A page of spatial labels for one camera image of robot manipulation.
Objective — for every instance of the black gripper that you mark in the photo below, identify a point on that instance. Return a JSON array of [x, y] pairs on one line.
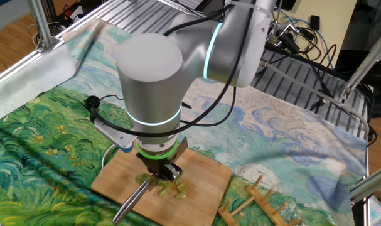
[[158, 163]]

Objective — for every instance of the steel kitchen knife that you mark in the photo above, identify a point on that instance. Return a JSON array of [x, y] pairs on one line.
[[132, 201]]

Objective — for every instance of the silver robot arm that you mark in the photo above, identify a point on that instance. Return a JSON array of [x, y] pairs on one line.
[[152, 78]]

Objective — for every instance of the small cut pakchoi piece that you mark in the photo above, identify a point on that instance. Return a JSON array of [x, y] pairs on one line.
[[165, 188]]

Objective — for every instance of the green pakchoi stalk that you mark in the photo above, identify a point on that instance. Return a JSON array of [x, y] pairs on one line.
[[143, 179]]

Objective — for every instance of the cut pakchoi stem piece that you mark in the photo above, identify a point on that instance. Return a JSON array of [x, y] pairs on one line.
[[181, 192]]

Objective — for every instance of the bamboo cutting board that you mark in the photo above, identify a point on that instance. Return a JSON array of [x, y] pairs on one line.
[[202, 194]]

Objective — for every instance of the wooden peg rack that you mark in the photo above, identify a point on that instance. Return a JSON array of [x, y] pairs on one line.
[[265, 204]]

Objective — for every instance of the painted landscape tablecloth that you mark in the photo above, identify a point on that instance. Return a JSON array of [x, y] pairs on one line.
[[271, 141]]

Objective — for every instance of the clear plastic bag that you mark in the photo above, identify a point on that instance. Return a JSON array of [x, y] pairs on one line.
[[292, 210]]

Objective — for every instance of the small black device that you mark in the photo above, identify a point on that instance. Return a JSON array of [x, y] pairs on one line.
[[314, 22]]

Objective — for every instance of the clear plastic box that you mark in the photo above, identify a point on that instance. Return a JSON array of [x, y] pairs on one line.
[[378, 213]]

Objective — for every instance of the beige board panel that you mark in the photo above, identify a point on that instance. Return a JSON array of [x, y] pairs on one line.
[[337, 31]]

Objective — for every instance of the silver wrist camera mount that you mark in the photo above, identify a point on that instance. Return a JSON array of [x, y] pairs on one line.
[[118, 139]]

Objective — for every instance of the aluminium frame post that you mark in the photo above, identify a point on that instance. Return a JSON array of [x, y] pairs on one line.
[[366, 59], [370, 183], [41, 25]]

